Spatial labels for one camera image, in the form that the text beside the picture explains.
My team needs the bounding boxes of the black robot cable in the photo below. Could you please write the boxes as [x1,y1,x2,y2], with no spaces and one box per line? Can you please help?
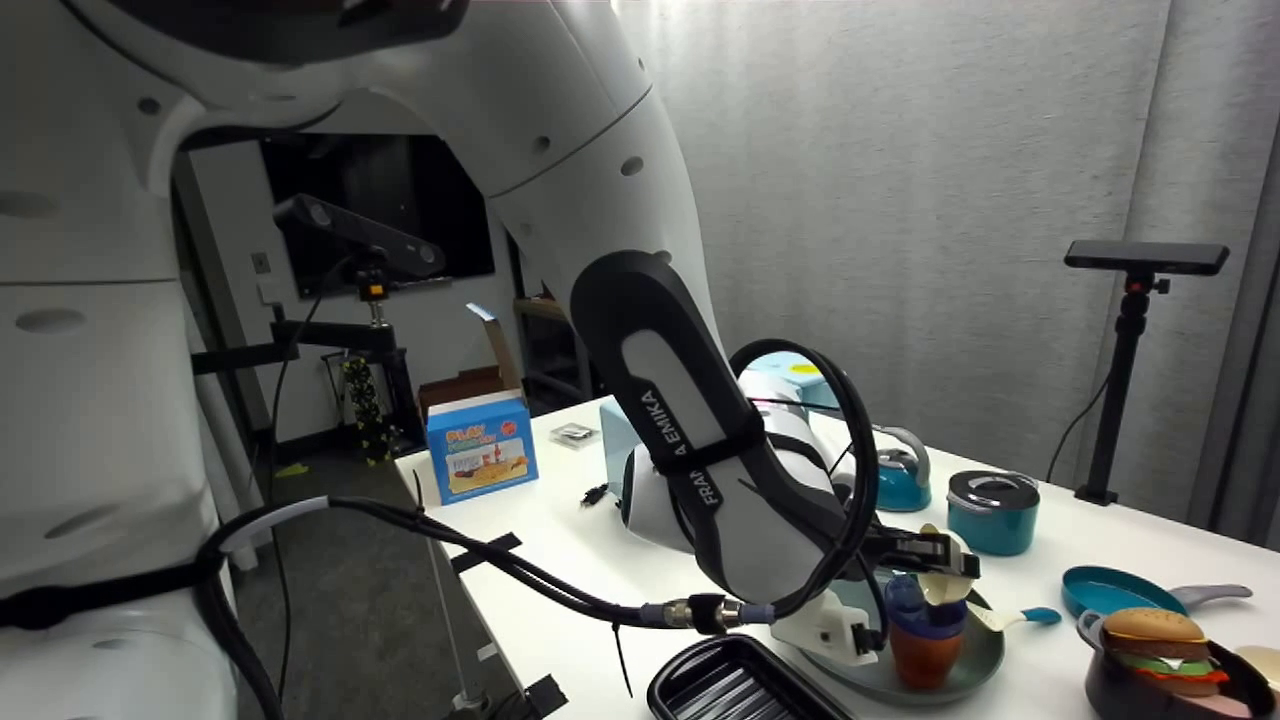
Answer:
[191,336,883,720]

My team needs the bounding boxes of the black ribbed tray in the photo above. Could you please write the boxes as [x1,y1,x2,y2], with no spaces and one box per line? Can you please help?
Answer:
[645,631,852,720]

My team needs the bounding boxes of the beige toy bun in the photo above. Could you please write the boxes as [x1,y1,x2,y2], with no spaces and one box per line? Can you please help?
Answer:
[1236,645,1280,693]

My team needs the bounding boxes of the light blue toaster oven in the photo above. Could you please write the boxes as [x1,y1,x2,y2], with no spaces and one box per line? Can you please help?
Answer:
[594,352,846,502]

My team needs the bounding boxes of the black metal rack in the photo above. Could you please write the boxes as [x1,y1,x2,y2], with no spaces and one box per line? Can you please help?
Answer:
[191,310,425,464]

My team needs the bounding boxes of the black monitor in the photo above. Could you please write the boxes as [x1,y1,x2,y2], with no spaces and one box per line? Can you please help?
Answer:
[257,133,498,302]

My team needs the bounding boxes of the teal pan with grey handle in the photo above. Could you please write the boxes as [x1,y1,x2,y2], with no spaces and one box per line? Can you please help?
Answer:
[1060,563,1255,647]

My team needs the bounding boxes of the white bowl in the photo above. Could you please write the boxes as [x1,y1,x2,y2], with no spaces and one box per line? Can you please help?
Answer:
[917,563,983,612]

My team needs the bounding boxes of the black camera on tripod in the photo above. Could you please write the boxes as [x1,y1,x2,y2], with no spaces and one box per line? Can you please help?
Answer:
[272,193,448,445]

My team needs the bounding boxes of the orange cup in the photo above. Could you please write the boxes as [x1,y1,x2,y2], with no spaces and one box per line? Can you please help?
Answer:
[886,623,969,697]

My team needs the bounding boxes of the teal pot with dark lid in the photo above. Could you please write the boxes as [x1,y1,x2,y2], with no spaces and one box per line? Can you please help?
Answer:
[943,466,1042,561]

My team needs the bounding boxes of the black tape strip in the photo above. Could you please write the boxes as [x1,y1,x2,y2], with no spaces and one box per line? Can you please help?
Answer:
[453,529,528,573]

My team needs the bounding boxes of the white slotted piece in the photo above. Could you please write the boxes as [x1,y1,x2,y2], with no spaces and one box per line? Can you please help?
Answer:
[965,592,1007,636]

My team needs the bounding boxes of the toy burger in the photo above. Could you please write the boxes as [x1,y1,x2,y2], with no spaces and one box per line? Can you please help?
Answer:
[1097,605,1230,699]

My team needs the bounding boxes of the blue cup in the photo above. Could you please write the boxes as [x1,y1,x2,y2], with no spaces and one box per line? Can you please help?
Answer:
[883,573,970,641]

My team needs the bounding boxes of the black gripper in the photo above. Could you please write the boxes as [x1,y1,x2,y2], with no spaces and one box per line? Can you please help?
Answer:
[852,523,987,581]

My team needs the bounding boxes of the brown cardboard box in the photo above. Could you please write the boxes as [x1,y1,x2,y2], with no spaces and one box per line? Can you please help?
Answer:
[416,365,523,418]

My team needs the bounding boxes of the black bowl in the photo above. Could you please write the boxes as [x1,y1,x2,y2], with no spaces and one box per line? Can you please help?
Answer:
[1079,636,1280,720]

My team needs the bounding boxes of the black camera on stand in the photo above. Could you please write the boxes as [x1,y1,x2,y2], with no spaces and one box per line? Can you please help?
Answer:
[1060,234,1230,511]

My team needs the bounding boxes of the teal pot with clear lid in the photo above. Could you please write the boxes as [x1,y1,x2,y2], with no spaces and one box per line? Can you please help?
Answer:
[864,423,937,518]

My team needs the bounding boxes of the wooden side table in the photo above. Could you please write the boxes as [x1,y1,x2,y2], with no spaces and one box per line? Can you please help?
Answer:
[512,290,592,402]

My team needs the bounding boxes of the grey round plate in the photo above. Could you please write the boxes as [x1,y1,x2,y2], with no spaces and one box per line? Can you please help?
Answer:
[772,605,1007,710]

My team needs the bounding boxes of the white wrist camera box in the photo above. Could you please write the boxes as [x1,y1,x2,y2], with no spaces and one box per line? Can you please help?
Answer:
[772,583,891,668]

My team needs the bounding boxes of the blue printed box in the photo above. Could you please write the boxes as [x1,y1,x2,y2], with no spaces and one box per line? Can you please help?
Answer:
[420,386,542,509]

